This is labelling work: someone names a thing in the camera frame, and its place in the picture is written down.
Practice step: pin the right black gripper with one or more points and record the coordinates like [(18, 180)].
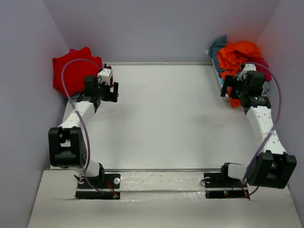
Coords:
[(231, 80)]

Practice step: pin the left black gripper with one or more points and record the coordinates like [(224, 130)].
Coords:
[(110, 97)]

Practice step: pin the orange t-shirt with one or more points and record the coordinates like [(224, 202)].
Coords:
[(233, 55), (233, 99)]

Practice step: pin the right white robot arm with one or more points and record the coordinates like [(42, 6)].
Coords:
[(271, 166)]

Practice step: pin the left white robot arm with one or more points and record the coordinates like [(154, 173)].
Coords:
[(69, 143)]

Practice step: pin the folded light blue t-shirt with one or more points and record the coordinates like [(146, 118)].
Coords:
[(76, 96)]

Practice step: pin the grey crumpled t-shirt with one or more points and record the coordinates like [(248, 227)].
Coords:
[(265, 89)]

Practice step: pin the folded red t-shirt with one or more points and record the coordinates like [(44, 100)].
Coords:
[(71, 69)]

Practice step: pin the teal blue crumpled t-shirt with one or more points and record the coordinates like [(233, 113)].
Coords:
[(217, 45)]

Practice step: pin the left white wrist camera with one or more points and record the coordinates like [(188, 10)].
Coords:
[(105, 75)]

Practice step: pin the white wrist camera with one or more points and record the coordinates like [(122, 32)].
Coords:
[(105, 75), (243, 73)]

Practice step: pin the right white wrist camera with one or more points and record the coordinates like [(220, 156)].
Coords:
[(243, 73)]

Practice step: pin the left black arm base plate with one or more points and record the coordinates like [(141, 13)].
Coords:
[(109, 189)]

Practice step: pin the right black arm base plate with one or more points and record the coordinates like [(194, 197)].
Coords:
[(217, 187)]

